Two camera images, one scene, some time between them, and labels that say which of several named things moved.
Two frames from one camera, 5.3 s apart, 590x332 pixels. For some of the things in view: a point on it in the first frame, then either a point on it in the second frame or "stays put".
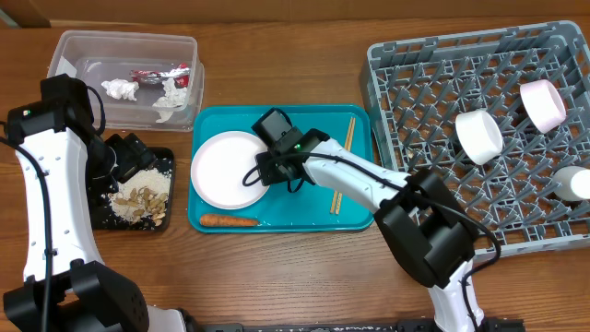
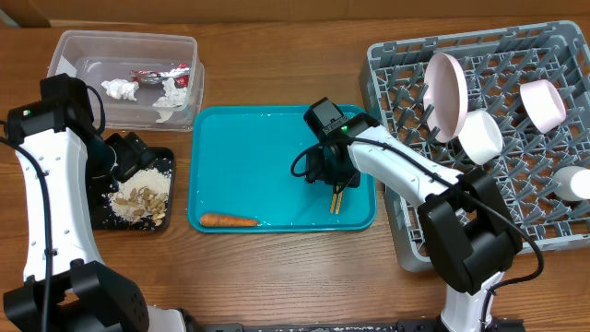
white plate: [218, 167] -> [445, 97]
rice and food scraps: [142, 195] stays put
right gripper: [267, 175] -> [314, 170]
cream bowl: [479, 134] stays put
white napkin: [117, 88] stays put
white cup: [572, 183] stays put
